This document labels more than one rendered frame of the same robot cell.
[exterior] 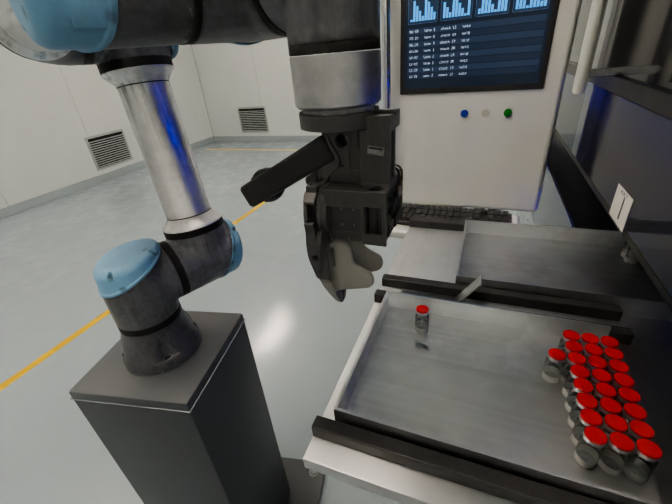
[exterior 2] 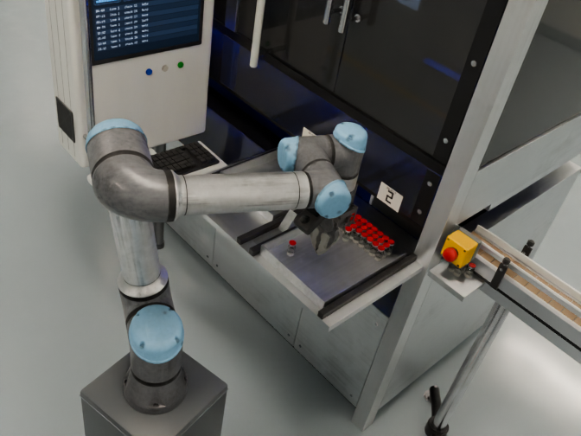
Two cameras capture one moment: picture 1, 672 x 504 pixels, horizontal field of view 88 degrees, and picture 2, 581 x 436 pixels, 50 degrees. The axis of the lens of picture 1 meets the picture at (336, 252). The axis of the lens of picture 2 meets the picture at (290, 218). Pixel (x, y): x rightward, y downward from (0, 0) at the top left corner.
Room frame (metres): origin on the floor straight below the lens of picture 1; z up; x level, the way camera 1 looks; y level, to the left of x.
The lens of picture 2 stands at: (0.08, 1.15, 2.10)
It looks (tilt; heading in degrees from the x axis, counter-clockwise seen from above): 39 degrees down; 287
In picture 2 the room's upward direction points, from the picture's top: 11 degrees clockwise
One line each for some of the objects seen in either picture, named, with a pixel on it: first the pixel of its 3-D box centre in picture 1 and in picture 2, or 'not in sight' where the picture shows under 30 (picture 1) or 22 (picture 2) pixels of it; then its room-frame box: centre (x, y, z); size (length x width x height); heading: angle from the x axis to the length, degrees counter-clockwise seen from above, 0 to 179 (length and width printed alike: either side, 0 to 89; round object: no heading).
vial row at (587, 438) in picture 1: (577, 389); (360, 238); (0.29, -0.29, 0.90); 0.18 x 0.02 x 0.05; 155
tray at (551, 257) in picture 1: (548, 259); (285, 180); (0.60, -0.43, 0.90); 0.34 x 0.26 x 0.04; 66
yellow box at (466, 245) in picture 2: not in sight; (460, 247); (0.01, -0.30, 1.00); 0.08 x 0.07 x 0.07; 66
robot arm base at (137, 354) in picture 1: (156, 329); (156, 375); (0.56, 0.38, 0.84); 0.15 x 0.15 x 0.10
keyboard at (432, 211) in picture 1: (443, 216); (160, 166); (1.03, -0.36, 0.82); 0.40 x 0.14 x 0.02; 64
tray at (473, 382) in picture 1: (482, 372); (334, 253); (0.33, -0.19, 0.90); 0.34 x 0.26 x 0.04; 66
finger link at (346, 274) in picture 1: (348, 276); (330, 241); (0.32, -0.01, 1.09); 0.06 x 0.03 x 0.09; 66
